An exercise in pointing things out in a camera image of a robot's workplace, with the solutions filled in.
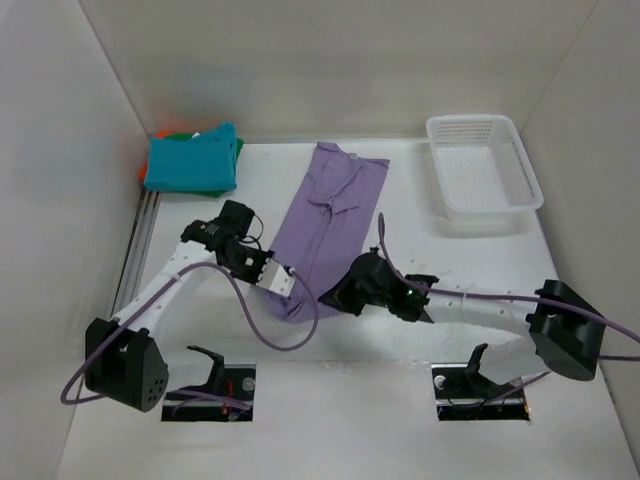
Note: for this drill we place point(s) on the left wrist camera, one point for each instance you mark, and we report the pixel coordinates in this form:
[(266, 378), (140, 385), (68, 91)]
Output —
[(277, 278)]

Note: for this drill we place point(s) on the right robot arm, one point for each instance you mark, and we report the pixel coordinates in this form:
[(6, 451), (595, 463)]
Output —
[(553, 330)]

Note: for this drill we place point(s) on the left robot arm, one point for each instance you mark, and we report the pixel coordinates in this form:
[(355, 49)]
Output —
[(123, 355)]

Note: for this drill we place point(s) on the green t shirt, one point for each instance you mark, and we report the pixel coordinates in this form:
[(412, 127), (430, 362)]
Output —
[(185, 136)]

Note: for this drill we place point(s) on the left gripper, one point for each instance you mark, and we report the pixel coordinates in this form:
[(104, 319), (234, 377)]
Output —
[(252, 265)]

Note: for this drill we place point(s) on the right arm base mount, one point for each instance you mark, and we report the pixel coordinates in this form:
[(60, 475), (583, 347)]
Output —
[(462, 394)]

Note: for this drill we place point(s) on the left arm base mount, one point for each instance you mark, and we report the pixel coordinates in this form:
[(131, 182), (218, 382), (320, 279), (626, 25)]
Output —
[(225, 396)]

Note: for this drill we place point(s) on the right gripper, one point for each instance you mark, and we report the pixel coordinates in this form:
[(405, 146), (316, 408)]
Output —
[(345, 293)]

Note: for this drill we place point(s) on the lilac t shirt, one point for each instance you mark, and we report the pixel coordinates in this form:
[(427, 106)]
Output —
[(329, 217)]

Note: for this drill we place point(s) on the white laundry basket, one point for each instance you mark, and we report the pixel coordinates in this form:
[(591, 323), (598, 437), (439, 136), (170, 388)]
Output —
[(482, 167)]

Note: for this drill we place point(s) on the teal t shirt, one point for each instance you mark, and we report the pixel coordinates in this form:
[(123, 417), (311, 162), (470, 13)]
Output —
[(198, 164)]

